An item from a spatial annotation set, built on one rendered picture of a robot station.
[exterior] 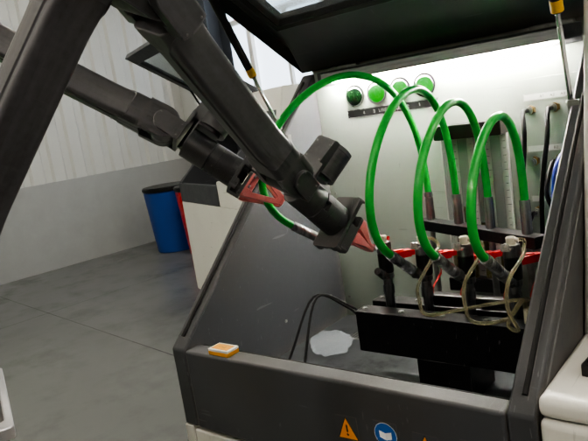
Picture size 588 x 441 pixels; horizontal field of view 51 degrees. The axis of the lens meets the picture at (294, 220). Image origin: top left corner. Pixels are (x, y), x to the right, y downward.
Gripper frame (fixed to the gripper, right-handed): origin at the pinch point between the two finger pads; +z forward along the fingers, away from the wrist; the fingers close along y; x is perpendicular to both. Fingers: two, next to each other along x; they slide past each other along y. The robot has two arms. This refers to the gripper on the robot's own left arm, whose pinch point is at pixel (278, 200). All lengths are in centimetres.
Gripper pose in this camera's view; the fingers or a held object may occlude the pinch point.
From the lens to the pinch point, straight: 111.3
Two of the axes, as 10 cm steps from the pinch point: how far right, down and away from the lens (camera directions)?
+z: 8.4, 5.4, 0.7
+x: -5.2, 8.4, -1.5
